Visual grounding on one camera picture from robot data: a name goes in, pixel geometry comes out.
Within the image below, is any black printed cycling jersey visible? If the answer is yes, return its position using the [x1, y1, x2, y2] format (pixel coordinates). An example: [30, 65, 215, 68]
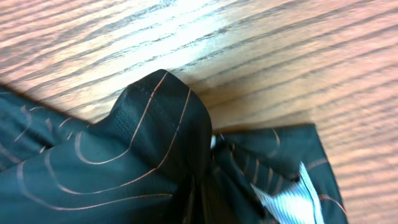
[1, 70, 348, 223]

